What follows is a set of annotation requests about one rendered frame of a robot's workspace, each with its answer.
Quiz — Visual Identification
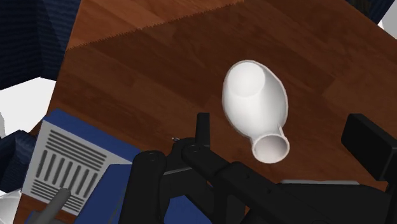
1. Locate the brown wooden table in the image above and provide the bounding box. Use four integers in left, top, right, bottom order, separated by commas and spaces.
13, 0, 397, 224

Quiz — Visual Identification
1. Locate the grey rod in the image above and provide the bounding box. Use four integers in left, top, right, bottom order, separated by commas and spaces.
26, 187, 73, 224

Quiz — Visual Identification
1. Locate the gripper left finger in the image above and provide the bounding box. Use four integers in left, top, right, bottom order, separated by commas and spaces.
118, 112, 280, 224

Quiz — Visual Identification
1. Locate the white vase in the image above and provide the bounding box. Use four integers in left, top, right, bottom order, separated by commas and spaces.
221, 59, 291, 165

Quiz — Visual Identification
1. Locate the dark blue ribbed seat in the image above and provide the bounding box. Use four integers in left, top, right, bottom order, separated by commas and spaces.
0, 130, 39, 193
0, 0, 82, 91

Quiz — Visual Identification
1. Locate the blue box with grey panel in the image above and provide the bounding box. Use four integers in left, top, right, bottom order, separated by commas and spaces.
20, 108, 216, 224

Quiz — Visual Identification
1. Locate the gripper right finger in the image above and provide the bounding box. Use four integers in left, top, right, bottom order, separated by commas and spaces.
340, 113, 397, 193

